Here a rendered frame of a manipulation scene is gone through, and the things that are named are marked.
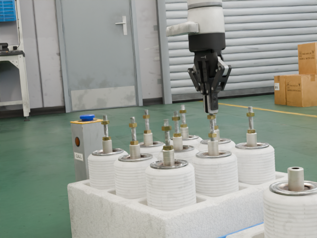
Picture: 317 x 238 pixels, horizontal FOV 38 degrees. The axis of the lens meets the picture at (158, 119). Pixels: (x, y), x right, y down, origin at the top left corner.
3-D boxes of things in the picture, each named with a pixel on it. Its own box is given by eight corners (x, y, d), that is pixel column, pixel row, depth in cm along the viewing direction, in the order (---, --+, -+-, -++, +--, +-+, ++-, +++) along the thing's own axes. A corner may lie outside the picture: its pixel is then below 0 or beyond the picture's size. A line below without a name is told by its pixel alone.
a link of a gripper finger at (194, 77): (198, 66, 99) (210, 85, 96) (196, 72, 100) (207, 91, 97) (188, 66, 98) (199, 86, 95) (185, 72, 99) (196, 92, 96)
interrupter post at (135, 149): (133, 161, 96) (132, 145, 96) (128, 159, 98) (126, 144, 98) (143, 159, 98) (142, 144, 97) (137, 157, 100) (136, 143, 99)
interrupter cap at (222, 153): (209, 161, 90) (209, 158, 90) (188, 157, 97) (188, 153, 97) (239, 156, 94) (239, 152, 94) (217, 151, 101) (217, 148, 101)
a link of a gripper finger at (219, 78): (219, 64, 88) (208, 86, 92) (223, 70, 87) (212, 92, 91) (230, 63, 89) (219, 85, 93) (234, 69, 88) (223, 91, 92)
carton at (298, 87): (325, 105, 437) (324, 73, 433) (302, 107, 431) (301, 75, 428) (308, 103, 466) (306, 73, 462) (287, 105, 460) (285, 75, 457)
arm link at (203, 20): (163, 38, 93) (161, 7, 93) (209, 36, 99) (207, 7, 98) (187, 33, 85) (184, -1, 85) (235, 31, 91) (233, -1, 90)
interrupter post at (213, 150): (212, 157, 94) (211, 142, 94) (205, 156, 96) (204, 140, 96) (221, 156, 95) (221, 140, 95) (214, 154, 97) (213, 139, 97)
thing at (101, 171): (106, 219, 116) (100, 148, 114) (140, 221, 112) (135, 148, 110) (86, 233, 107) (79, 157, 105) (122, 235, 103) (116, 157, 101)
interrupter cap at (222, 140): (197, 142, 115) (197, 139, 115) (226, 139, 116) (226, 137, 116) (203, 147, 108) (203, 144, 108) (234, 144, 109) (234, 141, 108)
